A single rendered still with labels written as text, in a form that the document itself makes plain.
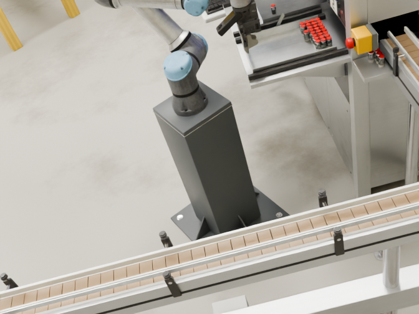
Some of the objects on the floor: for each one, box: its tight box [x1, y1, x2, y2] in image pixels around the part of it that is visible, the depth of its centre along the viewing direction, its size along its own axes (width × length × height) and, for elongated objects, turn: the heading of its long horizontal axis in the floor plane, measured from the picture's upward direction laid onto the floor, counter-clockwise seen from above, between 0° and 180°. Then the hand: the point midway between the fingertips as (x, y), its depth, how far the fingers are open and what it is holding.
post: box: [344, 0, 371, 198], centre depth 187 cm, size 6×6×210 cm
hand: (245, 50), depth 201 cm, fingers closed
